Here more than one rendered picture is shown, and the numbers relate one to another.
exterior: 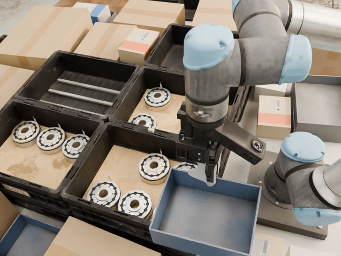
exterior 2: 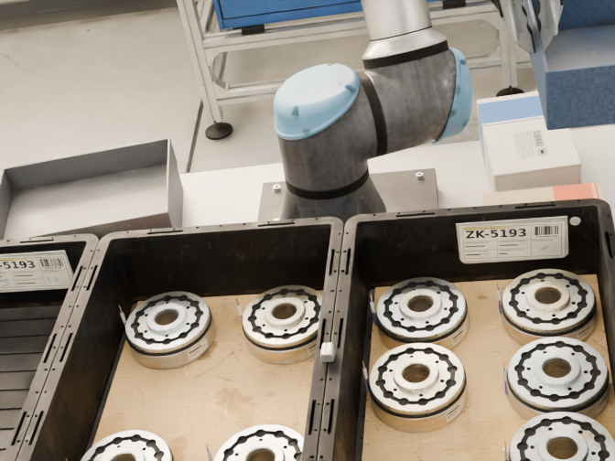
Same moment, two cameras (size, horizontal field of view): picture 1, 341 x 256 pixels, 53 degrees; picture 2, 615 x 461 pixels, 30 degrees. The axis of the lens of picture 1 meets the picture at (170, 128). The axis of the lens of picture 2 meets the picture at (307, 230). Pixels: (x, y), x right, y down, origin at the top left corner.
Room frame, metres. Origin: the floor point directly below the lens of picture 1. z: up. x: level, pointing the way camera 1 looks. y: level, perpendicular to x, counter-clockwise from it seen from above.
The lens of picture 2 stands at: (0.91, 0.89, 1.74)
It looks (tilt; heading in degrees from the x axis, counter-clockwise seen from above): 37 degrees down; 256
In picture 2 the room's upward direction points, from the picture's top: 12 degrees counter-clockwise
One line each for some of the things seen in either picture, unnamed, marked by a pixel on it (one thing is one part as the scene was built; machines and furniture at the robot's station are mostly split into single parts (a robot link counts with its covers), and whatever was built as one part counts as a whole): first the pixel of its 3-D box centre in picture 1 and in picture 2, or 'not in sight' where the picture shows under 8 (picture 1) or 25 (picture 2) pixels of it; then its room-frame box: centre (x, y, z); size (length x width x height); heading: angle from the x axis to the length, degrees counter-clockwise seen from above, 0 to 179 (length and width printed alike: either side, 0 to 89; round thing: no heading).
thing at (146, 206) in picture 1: (134, 204); (556, 372); (0.50, 0.13, 0.86); 0.10 x 0.10 x 0.01
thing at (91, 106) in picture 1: (82, 92); not in sight; (1.02, 0.32, 0.87); 0.40 x 0.30 x 0.11; 63
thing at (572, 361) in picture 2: (134, 204); (556, 369); (0.50, 0.13, 0.86); 0.05 x 0.05 x 0.01
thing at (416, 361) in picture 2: (154, 165); (415, 374); (0.63, 0.07, 0.86); 0.05 x 0.05 x 0.01
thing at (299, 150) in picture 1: (300, 157); (324, 123); (0.56, -0.37, 0.91); 0.13 x 0.12 x 0.14; 176
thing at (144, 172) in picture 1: (154, 166); (416, 377); (0.63, 0.07, 0.86); 0.10 x 0.10 x 0.01
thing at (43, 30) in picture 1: (49, 46); not in sight; (1.46, 0.54, 0.80); 0.40 x 0.30 x 0.20; 160
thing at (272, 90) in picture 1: (273, 81); not in sight; (1.07, -0.47, 0.75); 0.20 x 0.12 x 0.09; 152
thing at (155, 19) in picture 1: (150, 26); not in sight; (1.56, 0.03, 0.78); 0.30 x 0.22 x 0.16; 65
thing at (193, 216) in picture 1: (206, 215); (605, 44); (0.33, -0.05, 1.10); 0.20 x 0.15 x 0.07; 67
